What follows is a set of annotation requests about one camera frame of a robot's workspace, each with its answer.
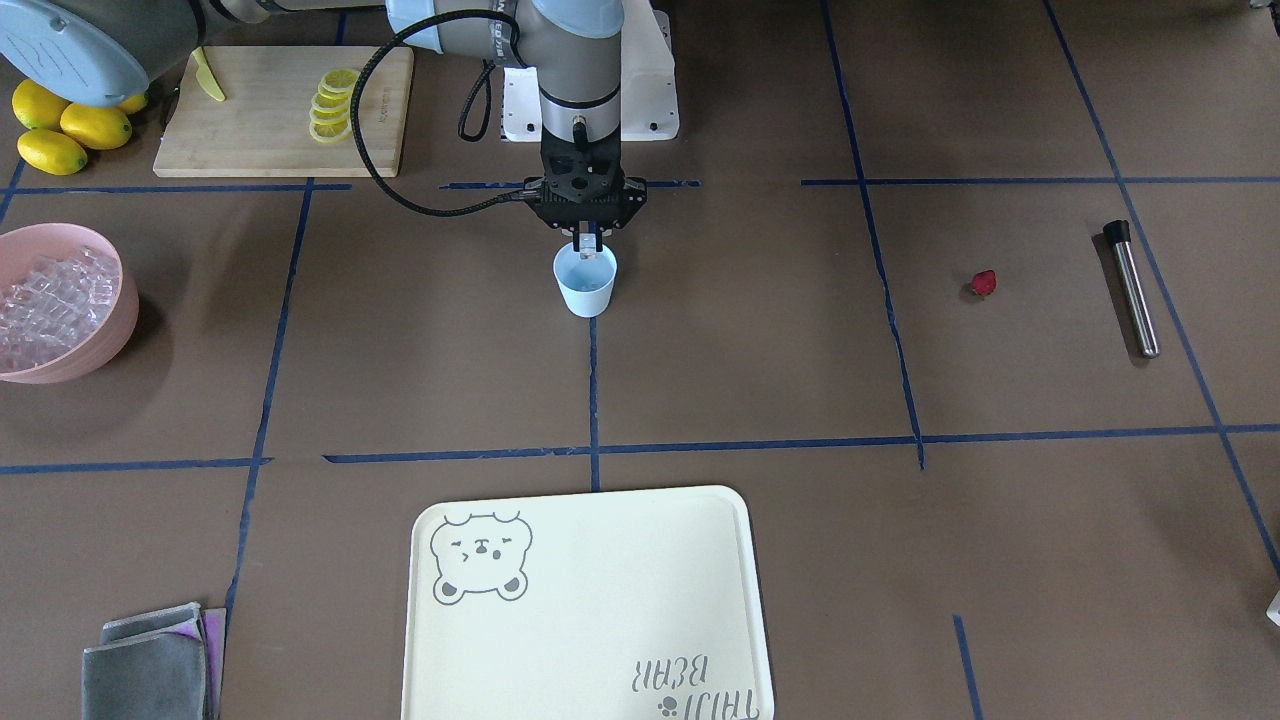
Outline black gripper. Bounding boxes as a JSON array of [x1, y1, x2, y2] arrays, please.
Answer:
[[524, 131, 648, 258]]

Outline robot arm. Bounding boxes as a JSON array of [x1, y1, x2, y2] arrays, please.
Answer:
[[1, 1, 648, 250]]

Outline light blue cup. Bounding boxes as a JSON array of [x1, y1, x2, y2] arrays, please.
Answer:
[[552, 243, 618, 319]]

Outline pile of clear ice cubes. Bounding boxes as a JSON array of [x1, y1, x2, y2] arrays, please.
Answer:
[[1, 246, 123, 374]]

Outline lemon slices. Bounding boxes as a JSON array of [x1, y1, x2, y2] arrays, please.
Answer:
[[307, 67, 360, 143]]

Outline wooden cutting board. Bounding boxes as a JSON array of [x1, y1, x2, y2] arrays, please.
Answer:
[[154, 46, 374, 178]]

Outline cream bear tray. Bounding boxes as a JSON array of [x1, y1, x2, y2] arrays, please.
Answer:
[[399, 486, 776, 719]]

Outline red strawberry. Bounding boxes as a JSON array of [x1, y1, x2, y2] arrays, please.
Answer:
[[968, 269, 998, 297]]

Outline yellow green knife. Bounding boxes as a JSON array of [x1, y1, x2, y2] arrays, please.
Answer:
[[191, 47, 227, 102]]

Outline whole lemon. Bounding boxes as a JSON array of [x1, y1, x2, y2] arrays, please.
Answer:
[[59, 102, 133, 151], [12, 79, 70, 131], [116, 92, 150, 117], [15, 129, 90, 176]]

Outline steel muddler with black tip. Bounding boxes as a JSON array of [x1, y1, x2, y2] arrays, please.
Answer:
[[1102, 219, 1161, 360]]

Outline purple cloth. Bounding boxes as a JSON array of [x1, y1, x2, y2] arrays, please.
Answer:
[[177, 603, 229, 719]]

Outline pink bowl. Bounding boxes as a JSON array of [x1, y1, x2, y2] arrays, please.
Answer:
[[3, 223, 140, 384]]

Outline grey folded cloth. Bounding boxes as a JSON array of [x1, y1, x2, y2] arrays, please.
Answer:
[[79, 602, 211, 719]]

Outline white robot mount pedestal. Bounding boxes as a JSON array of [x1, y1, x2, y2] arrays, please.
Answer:
[[500, 1, 680, 143]]

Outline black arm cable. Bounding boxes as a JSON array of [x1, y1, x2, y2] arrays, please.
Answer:
[[347, 10, 547, 217]]

